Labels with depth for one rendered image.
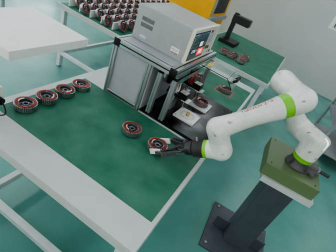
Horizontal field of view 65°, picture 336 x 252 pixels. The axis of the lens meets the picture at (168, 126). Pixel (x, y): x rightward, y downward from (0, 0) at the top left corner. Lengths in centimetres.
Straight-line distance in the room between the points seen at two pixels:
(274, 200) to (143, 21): 138
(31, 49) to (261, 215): 165
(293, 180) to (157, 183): 82
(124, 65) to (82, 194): 85
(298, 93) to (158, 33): 84
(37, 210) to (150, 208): 102
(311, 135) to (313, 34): 529
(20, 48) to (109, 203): 66
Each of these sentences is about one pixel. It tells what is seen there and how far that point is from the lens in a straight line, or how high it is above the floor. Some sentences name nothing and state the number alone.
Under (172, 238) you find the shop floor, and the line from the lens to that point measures 206.
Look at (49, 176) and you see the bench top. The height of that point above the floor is 75.
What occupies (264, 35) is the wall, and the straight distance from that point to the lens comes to 694.
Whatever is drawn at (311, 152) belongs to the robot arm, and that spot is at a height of 99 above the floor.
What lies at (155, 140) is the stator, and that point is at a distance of 145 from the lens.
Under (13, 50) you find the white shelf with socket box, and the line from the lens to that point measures 104.
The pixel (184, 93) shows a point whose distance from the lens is 171.
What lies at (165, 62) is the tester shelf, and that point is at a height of 111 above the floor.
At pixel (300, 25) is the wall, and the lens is 685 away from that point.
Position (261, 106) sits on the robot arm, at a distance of 127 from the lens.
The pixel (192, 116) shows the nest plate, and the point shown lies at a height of 78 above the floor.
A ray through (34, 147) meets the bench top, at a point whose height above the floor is 75.
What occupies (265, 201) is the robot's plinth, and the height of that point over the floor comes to 54.
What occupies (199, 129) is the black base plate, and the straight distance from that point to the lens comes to 171.
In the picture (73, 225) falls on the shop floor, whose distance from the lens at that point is 195.
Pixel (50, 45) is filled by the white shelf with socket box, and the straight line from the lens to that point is 112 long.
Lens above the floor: 165
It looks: 33 degrees down
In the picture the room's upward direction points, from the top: 23 degrees clockwise
